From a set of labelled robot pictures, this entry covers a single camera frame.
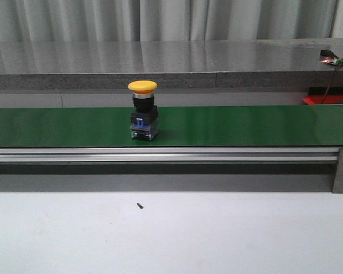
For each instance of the yellow mushroom push button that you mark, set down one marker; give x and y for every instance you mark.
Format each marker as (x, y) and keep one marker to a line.
(144, 119)

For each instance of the green conveyor belt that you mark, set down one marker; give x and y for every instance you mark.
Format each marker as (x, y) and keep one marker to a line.
(319, 125)

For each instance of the grey stone counter slab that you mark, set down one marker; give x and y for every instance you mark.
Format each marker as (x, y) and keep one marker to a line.
(172, 64)

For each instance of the red plastic tray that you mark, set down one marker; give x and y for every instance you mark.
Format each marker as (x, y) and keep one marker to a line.
(316, 99)

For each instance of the small sensor circuit board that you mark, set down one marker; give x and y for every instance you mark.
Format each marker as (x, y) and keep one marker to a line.
(330, 58)

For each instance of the white pleated curtain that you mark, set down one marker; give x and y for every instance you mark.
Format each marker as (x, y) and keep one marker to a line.
(96, 21)

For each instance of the aluminium conveyor frame rail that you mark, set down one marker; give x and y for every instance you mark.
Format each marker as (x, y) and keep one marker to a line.
(170, 154)

